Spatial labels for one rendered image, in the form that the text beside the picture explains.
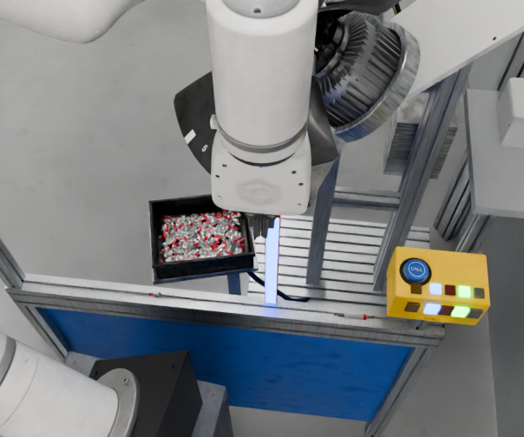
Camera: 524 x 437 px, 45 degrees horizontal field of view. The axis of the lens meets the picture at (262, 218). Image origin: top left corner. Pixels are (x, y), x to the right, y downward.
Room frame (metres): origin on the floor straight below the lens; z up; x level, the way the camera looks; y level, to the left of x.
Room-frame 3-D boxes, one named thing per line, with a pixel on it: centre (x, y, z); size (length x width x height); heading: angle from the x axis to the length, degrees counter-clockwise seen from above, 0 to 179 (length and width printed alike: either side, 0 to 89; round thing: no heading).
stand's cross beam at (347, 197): (1.00, -0.29, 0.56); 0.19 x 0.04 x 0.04; 84
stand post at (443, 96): (0.99, -0.40, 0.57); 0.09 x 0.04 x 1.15; 174
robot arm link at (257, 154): (0.39, 0.00, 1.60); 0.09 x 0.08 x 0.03; 84
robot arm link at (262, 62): (0.40, 0.00, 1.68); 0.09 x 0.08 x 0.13; 172
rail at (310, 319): (0.55, 0.08, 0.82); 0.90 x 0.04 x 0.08; 84
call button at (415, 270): (0.51, -0.26, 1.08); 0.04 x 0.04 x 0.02
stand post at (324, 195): (1.02, -0.18, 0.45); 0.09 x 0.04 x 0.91; 174
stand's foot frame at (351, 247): (1.00, -0.27, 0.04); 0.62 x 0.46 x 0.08; 84
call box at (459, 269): (0.50, -0.31, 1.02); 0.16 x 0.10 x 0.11; 84
